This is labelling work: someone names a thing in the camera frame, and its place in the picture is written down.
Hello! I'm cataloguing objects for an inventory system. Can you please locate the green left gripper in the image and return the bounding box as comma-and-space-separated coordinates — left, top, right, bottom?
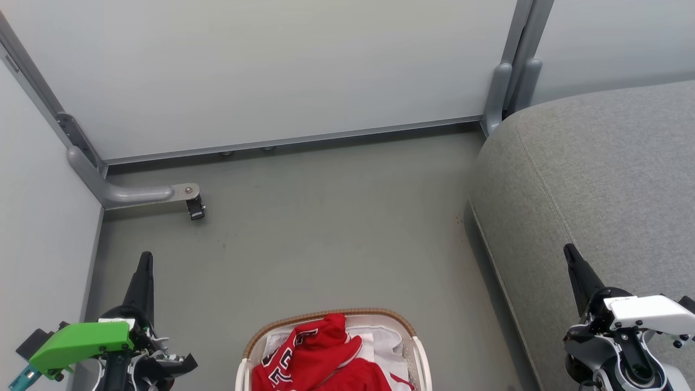
30, 251, 198, 391

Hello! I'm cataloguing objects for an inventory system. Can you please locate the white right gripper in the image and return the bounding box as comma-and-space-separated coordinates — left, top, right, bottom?
564, 243, 695, 348

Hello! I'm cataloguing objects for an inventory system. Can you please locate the red white sports jersey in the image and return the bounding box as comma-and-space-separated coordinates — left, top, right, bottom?
252, 313, 414, 391

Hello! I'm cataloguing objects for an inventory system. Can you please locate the grey fabric sofa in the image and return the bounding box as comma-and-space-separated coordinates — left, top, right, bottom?
468, 80, 695, 391

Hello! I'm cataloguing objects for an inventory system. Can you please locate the grey partition foot bar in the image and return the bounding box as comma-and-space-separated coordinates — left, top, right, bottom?
67, 146, 201, 210

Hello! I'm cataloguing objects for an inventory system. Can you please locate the white laundry basket brown rim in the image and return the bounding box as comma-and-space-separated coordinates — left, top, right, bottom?
236, 308, 433, 391

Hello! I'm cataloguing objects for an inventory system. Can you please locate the white cloth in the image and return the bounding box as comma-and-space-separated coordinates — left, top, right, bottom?
262, 320, 410, 391

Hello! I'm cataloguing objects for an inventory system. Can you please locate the grey partition bottom rail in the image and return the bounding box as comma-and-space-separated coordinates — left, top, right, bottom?
102, 115, 484, 166

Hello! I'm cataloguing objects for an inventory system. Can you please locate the grey partition corner post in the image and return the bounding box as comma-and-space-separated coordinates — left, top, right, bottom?
0, 11, 106, 177

